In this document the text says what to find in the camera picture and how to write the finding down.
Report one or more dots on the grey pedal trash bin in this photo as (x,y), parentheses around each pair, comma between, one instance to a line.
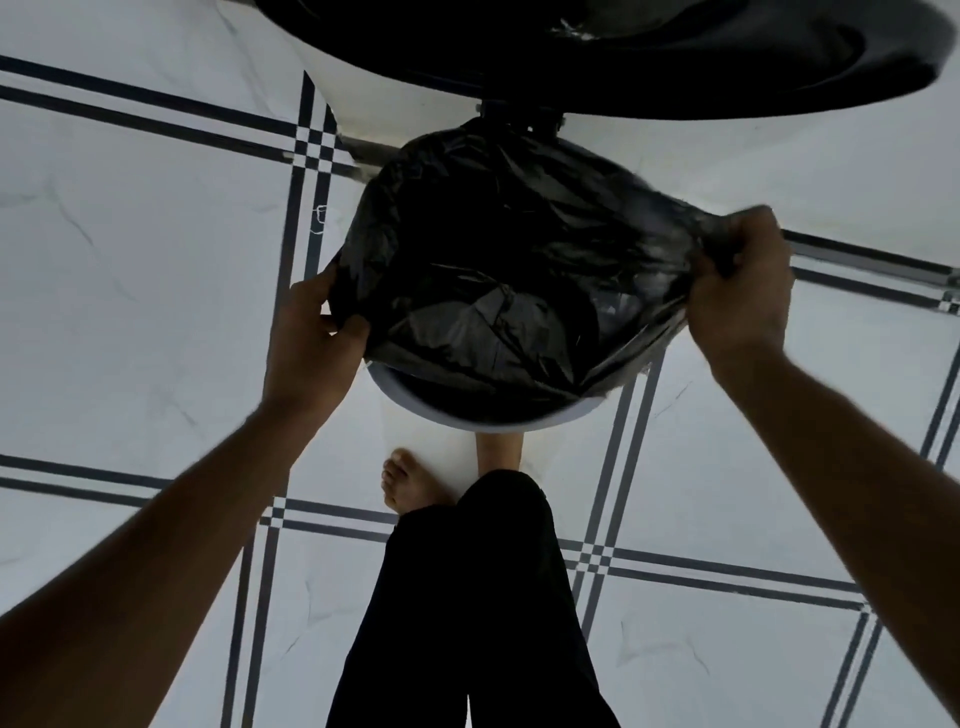
(675,60)

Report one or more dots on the person's foot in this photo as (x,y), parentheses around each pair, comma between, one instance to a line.
(412,484)
(499,454)

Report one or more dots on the person's left hand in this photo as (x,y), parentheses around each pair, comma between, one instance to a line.
(307,352)

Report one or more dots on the black garbage bag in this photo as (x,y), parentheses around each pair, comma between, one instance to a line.
(487,247)

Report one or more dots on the person's right forearm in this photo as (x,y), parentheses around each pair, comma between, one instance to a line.
(862,510)

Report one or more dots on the person's black clothing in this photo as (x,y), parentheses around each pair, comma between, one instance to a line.
(472,615)

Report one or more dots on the person's left foot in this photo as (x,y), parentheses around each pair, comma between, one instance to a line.
(412,484)

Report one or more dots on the person's left forearm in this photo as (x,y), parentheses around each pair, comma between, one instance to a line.
(135,585)

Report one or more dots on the person's right foot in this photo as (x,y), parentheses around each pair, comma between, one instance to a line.
(499,454)

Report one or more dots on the person's right hand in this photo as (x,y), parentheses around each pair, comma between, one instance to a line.
(742,292)

